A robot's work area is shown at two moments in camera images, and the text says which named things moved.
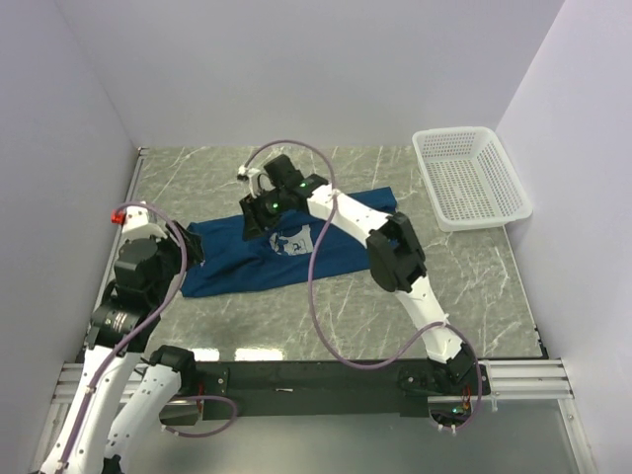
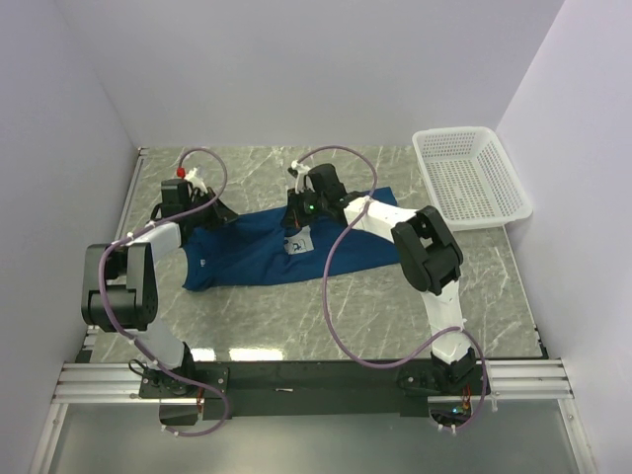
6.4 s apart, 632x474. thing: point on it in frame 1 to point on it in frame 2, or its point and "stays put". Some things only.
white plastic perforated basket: [470, 179] stays put
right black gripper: [251, 217] to [294, 215]
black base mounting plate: [324, 390] stays put
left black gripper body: [193, 245] to [211, 210]
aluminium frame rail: [526, 378] stays put
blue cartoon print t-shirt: [222, 259] stays put
